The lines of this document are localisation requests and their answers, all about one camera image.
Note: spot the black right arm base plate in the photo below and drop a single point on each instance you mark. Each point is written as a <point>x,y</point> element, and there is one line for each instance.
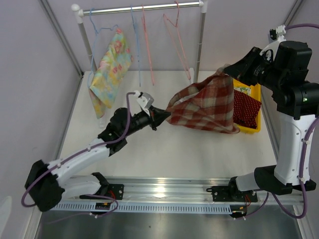
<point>228,194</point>

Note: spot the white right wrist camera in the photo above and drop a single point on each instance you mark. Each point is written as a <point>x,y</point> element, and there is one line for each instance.
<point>278,33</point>

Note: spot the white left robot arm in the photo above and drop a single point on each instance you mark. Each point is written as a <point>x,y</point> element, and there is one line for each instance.
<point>111,140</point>

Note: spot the white slotted cable duct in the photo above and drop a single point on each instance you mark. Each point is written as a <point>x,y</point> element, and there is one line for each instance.
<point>127,207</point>

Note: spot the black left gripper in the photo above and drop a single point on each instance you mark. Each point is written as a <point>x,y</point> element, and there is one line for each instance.
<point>157,116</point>

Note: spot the yellow plastic bin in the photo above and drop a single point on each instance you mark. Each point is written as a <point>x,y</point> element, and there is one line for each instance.
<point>256,94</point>

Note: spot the floral pastel skirt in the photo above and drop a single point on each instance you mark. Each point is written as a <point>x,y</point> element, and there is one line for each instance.
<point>107,79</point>

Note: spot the white floral cloth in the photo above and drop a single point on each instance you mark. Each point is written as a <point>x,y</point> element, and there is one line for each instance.
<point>244,89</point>

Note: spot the pink wire hanger right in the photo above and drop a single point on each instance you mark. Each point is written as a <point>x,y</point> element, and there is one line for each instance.
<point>174,33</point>

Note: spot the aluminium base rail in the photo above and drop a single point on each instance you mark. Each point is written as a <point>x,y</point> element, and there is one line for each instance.
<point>164,190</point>

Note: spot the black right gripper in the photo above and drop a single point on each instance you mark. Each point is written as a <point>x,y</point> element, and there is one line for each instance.
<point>241,70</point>

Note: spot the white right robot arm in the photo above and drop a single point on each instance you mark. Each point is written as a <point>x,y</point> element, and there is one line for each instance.
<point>281,67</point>

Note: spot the pink wire hanger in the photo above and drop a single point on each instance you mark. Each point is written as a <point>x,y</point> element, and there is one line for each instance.
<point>174,33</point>
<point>147,45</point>

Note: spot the red polka dot cloth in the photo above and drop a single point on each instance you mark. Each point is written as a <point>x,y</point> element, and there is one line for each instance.
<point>246,110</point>

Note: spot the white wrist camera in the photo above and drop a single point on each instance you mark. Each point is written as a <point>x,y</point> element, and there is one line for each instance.
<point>144,100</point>
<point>278,33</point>

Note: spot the silver white clothes rack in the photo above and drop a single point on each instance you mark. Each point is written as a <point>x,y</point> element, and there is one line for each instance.
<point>80,13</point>

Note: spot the pink wire hanger middle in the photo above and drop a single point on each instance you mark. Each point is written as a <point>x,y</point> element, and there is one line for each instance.
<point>147,45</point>

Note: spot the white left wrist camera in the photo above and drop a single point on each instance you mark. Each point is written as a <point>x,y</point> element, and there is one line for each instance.
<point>144,100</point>

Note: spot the red plaid skirt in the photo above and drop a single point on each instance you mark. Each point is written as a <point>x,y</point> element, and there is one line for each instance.
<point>206,105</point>

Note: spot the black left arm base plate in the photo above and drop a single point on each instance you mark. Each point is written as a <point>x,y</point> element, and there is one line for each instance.
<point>114,191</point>

